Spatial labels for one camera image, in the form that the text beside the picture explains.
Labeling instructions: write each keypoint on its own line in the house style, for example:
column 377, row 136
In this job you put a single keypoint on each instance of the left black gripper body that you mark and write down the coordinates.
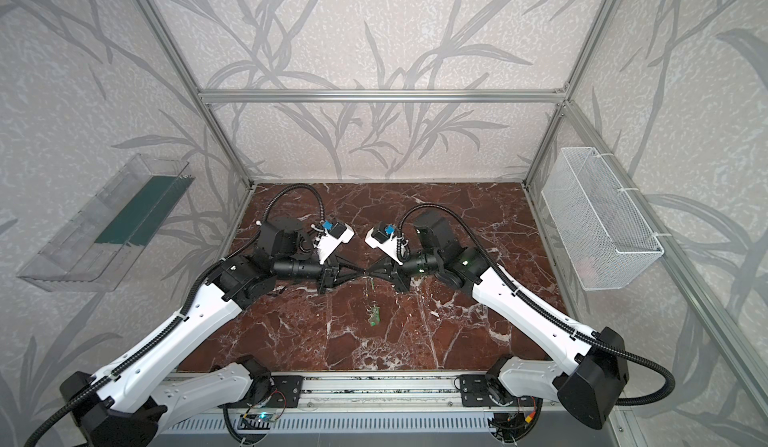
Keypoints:
column 327, row 275

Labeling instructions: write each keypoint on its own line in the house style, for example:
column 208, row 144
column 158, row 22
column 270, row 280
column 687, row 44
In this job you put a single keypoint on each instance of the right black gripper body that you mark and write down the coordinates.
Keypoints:
column 399, row 270

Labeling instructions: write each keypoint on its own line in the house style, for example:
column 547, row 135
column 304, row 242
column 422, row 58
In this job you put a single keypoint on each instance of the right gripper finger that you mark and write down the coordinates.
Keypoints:
column 385, row 265
column 384, row 282

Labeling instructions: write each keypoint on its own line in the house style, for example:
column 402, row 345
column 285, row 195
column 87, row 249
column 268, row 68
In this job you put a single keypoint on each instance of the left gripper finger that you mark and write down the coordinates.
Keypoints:
column 337, row 281
column 343, row 266

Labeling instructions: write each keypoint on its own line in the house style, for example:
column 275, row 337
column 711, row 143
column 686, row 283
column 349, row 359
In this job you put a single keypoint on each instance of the green key tag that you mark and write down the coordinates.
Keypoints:
column 374, row 315

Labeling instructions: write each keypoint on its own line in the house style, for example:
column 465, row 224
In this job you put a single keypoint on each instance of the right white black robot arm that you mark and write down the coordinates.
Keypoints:
column 582, row 371

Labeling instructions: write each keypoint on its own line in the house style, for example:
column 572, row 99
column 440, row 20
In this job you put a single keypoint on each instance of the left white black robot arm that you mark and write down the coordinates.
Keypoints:
column 224, row 291

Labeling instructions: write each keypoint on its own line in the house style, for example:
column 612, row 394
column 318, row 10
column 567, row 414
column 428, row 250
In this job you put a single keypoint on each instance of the green circuit board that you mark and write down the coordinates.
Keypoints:
column 259, row 421

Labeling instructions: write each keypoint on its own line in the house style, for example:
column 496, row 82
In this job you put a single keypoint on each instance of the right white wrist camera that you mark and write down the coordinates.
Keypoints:
column 387, row 238

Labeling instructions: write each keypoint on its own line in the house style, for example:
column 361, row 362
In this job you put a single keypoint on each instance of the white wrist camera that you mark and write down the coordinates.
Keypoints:
column 331, row 235
column 387, row 238

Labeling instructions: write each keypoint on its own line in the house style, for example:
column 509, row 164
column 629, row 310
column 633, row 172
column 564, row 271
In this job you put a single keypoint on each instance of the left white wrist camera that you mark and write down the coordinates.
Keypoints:
column 331, row 235

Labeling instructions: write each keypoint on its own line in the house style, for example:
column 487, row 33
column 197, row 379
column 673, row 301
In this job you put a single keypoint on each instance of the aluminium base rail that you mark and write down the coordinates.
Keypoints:
column 378, row 390

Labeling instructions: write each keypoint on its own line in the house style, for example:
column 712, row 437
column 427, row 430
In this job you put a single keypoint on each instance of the white wire mesh basket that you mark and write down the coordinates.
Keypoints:
column 608, row 241

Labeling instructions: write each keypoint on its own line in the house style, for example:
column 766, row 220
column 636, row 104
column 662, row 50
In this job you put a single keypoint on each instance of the clear plastic wall bin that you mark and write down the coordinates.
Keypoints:
column 95, row 250

